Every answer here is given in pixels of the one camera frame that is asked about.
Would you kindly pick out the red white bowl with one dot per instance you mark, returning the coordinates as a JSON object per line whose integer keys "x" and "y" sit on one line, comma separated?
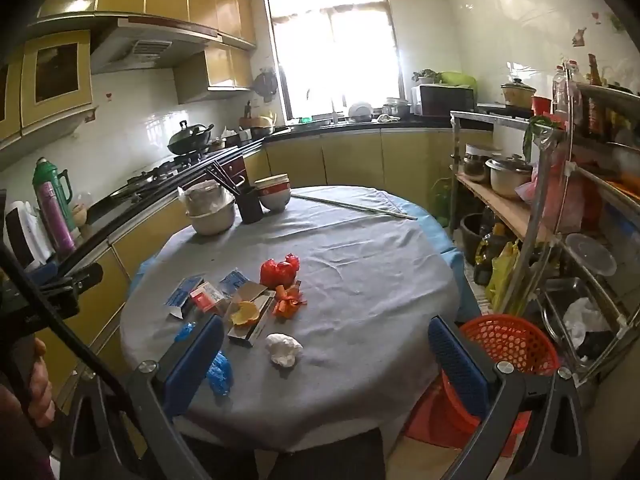
{"x": 272, "y": 182}

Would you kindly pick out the white covered bowl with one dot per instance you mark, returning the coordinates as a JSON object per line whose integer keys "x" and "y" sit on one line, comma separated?
{"x": 202, "y": 197}

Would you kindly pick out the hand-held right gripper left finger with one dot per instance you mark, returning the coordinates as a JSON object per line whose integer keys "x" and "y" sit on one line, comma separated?
{"x": 195, "y": 360}

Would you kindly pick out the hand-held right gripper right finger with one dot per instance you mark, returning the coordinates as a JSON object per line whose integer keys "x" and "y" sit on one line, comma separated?
{"x": 457, "y": 365}

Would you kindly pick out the cream pot with lid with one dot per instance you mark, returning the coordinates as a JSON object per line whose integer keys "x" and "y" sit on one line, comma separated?
{"x": 518, "y": 92}

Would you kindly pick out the person's left hand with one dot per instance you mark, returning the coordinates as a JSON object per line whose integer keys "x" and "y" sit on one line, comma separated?
{"x": 41, "y": 395}

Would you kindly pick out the yellow base cabinet unit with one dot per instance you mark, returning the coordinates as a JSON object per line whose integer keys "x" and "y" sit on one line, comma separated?
{"x": 350, "y": 160}

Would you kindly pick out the yellow kettle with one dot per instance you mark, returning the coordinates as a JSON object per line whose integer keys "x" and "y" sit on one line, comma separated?
{"x": 260, "y": 121}

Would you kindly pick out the potted plant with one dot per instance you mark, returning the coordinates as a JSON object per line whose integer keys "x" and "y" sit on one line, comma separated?
{"x": 426, "y": 76}

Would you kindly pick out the metal bowl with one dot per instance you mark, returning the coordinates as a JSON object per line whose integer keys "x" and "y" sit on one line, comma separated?
{"x": 625, "y": 160}

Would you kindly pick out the yellow plastic wrapper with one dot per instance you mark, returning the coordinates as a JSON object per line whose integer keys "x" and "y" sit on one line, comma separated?
{"x": 246, "y": 312}

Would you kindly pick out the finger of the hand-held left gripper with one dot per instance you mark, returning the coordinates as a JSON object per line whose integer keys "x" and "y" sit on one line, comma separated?
{"x": 70, "y": 290}

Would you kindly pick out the white plastic bag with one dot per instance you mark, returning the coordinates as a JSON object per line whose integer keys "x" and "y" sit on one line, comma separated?
{"x": 585, "y": 320}

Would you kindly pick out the white plastic appliance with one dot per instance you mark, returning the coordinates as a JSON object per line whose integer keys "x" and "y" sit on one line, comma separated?
{"x": 22, "y": 235}

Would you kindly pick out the orange plastic board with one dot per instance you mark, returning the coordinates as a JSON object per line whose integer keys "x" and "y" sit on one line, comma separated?
{"x": 625, "y": 187}

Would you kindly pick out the small yellow wall cabinet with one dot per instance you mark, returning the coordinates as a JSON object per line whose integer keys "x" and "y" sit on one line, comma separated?
{"x": 220, "y": 70}

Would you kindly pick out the large steel pot with lid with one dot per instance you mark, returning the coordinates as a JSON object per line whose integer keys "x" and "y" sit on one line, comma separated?
{"x": 507, "y": 180}

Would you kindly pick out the green thermos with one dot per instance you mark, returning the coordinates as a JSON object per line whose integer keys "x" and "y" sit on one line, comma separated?
{"x": 46, "y": 172}

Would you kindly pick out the red cup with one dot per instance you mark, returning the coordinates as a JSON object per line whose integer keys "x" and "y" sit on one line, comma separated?
{"x": 541, "y": 106}

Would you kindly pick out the black bucket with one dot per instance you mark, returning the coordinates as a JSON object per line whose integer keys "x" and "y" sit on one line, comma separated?
{"x": 475, "y": 237}

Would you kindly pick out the cooking oil bottle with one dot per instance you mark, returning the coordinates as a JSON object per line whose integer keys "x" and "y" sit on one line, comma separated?
{"x": 486, "y": 257}

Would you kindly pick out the tall stainless steel rack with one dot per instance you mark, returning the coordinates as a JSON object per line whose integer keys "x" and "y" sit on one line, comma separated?
{"x": 568, "y": 167}

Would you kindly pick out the gas stove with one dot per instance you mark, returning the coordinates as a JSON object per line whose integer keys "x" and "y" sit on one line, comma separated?
{"x": 155, "y": 172}

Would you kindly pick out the orange plastic bag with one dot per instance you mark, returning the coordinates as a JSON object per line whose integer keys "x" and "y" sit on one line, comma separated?
{"x": 287, "y": 302}

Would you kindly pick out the yellow red medicine box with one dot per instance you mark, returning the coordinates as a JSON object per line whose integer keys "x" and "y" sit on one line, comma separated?
{"x": 207, "y": 299}

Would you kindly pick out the grey tablecloth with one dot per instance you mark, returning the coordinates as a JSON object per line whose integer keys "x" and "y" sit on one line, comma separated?
{"x": 350, "y": 285}

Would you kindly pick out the small dark steel pot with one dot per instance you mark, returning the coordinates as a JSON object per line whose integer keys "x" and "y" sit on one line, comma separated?
{"x": 477, "y": 165}

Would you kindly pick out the long thin stick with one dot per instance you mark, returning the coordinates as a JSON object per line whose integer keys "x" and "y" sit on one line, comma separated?
{"x": 357, "y": 207}

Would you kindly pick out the black plastic bag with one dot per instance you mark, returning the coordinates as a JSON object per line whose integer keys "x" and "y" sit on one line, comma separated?
{"x": 597, "y": 345}

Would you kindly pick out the yellow plastic bag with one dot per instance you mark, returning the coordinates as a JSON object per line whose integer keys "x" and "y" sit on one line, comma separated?
{"x": 502, "y": 275}

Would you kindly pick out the green plastic basin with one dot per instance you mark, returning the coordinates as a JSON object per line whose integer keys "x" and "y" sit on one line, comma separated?
{"x": 457, "y": 79}

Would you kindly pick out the metal rack with wooden shelf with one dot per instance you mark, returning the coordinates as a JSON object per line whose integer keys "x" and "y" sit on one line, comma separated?
{"x": 500, "y": 205}

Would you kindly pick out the leafy vegetable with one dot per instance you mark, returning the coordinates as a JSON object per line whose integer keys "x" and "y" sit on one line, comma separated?
{"x": 540, "y": 132}

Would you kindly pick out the glass door wall cabinet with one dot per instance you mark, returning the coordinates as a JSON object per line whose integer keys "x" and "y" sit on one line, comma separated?
{"x": 27, "y": 110}

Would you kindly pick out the blue tablecloth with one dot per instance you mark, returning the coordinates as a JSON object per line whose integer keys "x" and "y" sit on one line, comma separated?
{"x": 440, "y": 240}

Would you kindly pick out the blue plastic cover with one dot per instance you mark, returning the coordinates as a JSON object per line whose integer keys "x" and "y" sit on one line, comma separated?
{"x": 220, "y": 374}
{"x": 185, "y": 332}

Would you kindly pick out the black chopstick holder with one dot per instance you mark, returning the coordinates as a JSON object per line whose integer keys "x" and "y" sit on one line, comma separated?
{"x": 250, "y": 207}

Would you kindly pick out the window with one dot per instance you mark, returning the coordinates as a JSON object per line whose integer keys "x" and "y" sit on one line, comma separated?
{"x": 330, "y": 40}

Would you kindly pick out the metal tray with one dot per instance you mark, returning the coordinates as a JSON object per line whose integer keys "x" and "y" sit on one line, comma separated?
{"x": 552, "y": 305}

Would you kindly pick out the metal basin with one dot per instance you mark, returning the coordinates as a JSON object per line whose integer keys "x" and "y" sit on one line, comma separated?
{"x": 215, "y": 222}

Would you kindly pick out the pink red plastic bag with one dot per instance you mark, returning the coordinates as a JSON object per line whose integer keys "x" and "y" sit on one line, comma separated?
{"x": 555, "y": 200}

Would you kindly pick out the purple bottle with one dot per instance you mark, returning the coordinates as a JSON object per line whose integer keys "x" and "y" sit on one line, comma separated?
{"x": 57, "y": 220}

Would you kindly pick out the blue white medicine box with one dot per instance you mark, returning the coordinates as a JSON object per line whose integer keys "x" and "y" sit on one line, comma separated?
{"x": 182, "y": 294}

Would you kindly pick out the clear plastic lid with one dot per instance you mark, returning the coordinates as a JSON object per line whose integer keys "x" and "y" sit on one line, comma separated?
{"x": 591, "y": 254}

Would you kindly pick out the red plastic basket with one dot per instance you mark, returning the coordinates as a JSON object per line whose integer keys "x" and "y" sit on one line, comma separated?
{"x": 505, "y": 345}

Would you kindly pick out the white tissue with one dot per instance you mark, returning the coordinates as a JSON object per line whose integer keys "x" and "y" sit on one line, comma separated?
{"x": 283, "y": 349}

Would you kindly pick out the black wok with lid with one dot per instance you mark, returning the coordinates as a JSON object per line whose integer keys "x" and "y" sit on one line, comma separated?
{"x": 187, "y": 140}

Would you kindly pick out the range hood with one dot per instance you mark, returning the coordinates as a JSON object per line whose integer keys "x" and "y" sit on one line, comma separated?
{"x": 135, "y": 45}

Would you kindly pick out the dark cloth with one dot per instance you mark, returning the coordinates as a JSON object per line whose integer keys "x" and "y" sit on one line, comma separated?
{"x": 300, "y": 460}

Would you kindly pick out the microwave oven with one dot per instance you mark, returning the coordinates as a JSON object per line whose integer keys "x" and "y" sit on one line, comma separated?
{"x": 442, "y": 101}

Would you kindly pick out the small grey wall fan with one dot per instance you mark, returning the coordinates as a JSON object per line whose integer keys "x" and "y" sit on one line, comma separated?
{"x": 265, "y": 85}

